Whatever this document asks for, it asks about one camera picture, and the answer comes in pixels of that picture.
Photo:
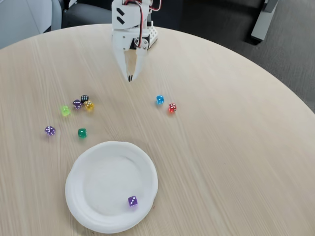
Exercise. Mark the purple translucent dice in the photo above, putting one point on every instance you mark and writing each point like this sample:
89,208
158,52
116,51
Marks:
132,201
50,130
77,104

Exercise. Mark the blue translucent dice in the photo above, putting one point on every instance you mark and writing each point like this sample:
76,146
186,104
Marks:
160,100

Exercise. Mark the black dice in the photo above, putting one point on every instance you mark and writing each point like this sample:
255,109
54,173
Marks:
84,98

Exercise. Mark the yellow translucent dice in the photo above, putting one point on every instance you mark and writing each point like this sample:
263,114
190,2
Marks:
89,106

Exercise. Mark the red translucent dice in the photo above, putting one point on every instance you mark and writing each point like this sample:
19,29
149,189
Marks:
172,108

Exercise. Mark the light green translucent dice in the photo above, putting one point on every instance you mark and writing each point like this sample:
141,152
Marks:
65,111

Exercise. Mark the dark green translucent dice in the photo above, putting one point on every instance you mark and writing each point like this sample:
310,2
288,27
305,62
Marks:
82,133

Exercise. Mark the white paper plate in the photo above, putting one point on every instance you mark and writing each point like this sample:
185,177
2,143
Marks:
105,186

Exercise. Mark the dark grey chair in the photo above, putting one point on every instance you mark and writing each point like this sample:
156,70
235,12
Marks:
86,14

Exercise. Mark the white cabinet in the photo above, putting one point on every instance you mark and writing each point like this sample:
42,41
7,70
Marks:
22,19

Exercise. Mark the grey desk leg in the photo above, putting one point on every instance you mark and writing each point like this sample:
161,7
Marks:
262,22

